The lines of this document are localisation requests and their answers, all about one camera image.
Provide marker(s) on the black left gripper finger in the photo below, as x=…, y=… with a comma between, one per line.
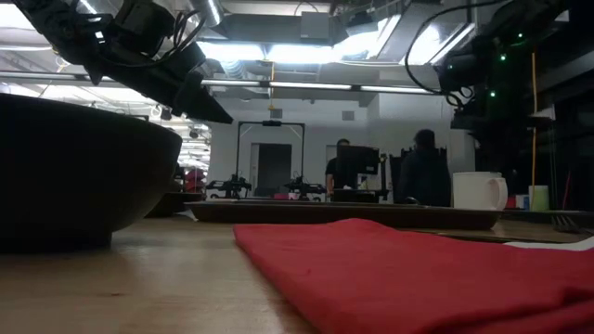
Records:
x=199, y=104

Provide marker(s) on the white ceramic mug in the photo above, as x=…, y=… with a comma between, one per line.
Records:
x=473, y=190

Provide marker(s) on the black round bowl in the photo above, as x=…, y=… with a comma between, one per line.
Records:
x=69, y=176

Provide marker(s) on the silver metal knife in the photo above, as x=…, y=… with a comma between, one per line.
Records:
x=510, y=237

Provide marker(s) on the silver metal fork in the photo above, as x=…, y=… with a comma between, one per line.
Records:
x=564, y=225

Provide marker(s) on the red cloth napkin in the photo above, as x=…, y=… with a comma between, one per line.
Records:
x=394, y=278

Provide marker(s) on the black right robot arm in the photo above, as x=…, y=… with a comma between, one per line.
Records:
x=510, y=69

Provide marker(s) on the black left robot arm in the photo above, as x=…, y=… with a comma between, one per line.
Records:
x=55, y=28

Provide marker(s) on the black background robot arm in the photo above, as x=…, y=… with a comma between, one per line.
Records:
x=304, y=188
x=229, y=186

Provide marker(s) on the brown plastic tray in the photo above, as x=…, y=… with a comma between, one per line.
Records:
x=325, y=215

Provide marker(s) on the red background object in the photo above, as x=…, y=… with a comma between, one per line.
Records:
x=195, y=181

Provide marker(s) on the person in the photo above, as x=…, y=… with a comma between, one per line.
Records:
x=335, y=178
x=424, y=139

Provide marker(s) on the long white light tube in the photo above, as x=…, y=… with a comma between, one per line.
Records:
x=306, y=86

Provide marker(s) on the black computer monitor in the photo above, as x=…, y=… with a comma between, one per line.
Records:
x=357, y=160

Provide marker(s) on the grey junction box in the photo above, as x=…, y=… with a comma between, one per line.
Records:
x=315, y=25

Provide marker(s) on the pale green container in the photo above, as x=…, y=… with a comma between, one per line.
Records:
x=539, y=199

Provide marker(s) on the dark background desk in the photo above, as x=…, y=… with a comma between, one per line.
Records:
x=357, y=195

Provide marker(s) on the black gantry frame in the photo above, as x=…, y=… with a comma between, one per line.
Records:
x=270, y=123

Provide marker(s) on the grey wall vent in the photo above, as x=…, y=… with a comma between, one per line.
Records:
x=348, y=115
x=276, y=113

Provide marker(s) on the shiny round air duct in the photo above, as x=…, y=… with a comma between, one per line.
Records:
x=209, y=11

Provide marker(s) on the grey rectangular air duct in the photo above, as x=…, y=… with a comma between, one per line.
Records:
x=260, y=28

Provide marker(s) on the black metal table frame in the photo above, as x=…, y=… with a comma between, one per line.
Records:
x=538, y=214

